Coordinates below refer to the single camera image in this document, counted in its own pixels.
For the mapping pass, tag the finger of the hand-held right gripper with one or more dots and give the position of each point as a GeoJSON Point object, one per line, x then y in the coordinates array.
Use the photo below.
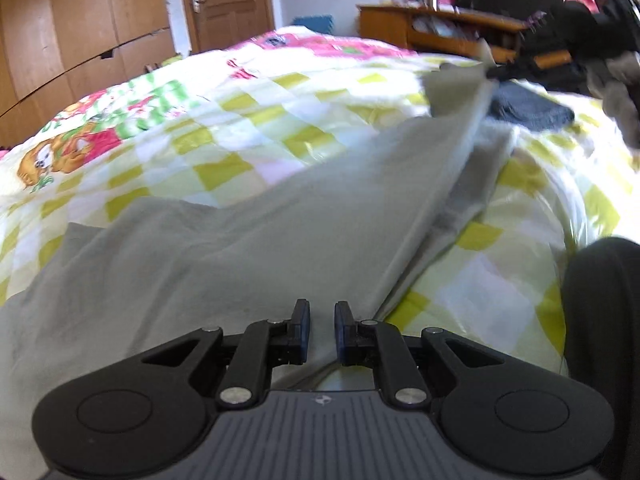
{"type": "Point", "coordinates": [515, 67]}

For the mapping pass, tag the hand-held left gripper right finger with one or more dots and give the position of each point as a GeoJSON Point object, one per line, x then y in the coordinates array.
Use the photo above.
{"type": "Point", "coordinates": [341, 332]}

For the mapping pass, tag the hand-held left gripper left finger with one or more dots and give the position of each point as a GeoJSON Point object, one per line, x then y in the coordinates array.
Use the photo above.
{"type": "Point", "coordinates": [301, 332]}

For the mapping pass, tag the grey pants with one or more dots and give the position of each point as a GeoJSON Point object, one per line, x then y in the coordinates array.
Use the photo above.
{"type": "Point", "coordinates": [250, 240]}

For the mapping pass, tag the dark blue folded cloth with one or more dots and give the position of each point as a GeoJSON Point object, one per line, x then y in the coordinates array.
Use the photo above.
{"type": "Point", "coordinates": [530, 107]}

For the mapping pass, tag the wooden desk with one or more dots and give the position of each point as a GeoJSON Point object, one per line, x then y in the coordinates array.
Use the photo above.
{"type": "Point", "coordinates": [385, 25]}

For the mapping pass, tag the checkered cartoon print bedsheet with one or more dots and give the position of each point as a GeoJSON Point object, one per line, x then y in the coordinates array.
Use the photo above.
{"type": "Point", "coordinates": [240, 110]}

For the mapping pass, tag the wooden door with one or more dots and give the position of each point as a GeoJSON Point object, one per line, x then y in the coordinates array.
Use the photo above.
{"type": "Point", "coordinates": [230, 5]}

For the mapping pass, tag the wooden wardrobe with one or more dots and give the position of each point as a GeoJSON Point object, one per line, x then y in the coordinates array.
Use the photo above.
{"type": "Point", "coordinates": [75, 15]}

